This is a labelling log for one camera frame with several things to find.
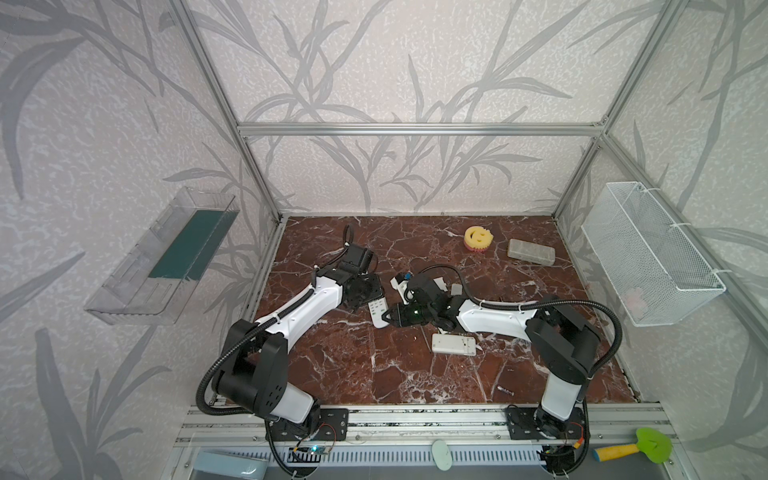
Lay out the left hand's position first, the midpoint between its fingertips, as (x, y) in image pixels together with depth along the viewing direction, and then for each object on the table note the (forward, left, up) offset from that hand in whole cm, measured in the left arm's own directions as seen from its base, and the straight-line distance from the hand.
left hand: (384, 284), depth 87 cm
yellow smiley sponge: (+24, -33, -8) cm, 42 cm away
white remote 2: (-14, -21, -10) cm, 27 cm away
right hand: (-7, 0, -2) cm, 7 cm away
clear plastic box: (+19, -49, -8) cm, 53 cm away
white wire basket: (-10, -59, +24) cm, 64 cm away
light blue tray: (-43, +32, -5) cm, 54 cm away
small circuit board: (-40, +14, -10) cm, 43 cm away
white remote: (-7, +2, -3) cm, 8 cm away
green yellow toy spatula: (-38, -65, -7) cm, 75 cm away
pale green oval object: (-41, -15, -8) cm, 44 cm away
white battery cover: (+7, -19, -12) cm, 23 cm away
